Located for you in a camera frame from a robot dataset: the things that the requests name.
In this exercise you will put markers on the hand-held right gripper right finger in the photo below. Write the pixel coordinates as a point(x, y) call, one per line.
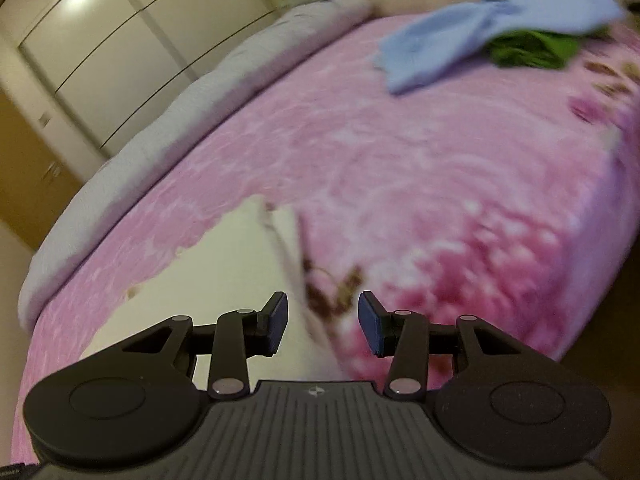
point(370, 325)

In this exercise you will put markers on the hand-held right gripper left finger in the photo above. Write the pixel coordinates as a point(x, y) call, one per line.
point(278, 322)

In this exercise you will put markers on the white striped knit sweater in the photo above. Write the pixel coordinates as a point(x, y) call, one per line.
point(225, 270)

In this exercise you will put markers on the pink floral bed blanket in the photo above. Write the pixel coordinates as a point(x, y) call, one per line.
point(400, 160)

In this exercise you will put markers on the grey striped duvet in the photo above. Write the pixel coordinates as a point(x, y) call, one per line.
point(175, 125)

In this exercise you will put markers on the brown wooden door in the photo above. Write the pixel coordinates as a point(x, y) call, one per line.
point(30, 185)

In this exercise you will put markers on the light blue garment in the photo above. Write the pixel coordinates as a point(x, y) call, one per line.
point(475, 25)

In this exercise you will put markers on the green garment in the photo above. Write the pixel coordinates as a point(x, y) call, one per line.
point(535, 50)

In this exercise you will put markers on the cream wardrobe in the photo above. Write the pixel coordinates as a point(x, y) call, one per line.
point(125, 35)

